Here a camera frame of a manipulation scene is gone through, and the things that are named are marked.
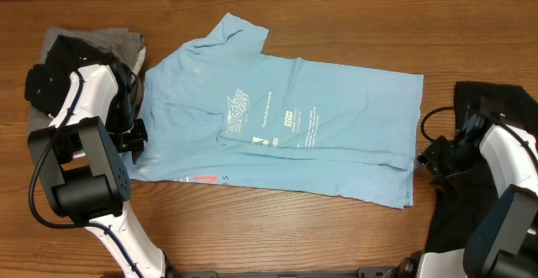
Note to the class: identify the folded grey garment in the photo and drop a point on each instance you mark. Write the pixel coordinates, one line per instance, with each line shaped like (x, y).
(127, 45)

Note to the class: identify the light blue printed t-shirt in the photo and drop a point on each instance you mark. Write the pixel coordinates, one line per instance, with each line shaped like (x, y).
(219, 111)

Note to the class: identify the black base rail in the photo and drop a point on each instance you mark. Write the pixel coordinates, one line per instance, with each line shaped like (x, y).
(364, 272)

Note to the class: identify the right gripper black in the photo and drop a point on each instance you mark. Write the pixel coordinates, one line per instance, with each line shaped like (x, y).
(430, 154)

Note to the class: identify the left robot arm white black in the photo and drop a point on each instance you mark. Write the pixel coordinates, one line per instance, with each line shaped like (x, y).
(79, 178)

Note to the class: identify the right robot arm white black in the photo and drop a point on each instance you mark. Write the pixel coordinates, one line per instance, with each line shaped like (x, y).
(485, 220)

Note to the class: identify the folded black garment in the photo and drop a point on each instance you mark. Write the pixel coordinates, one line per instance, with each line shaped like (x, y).
(47, 84)

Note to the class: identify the black t-shirt pile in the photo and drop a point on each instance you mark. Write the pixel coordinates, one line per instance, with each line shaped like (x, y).
(464, 200)

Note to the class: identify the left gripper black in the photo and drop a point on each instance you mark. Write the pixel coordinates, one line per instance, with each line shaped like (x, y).
(136, 142)

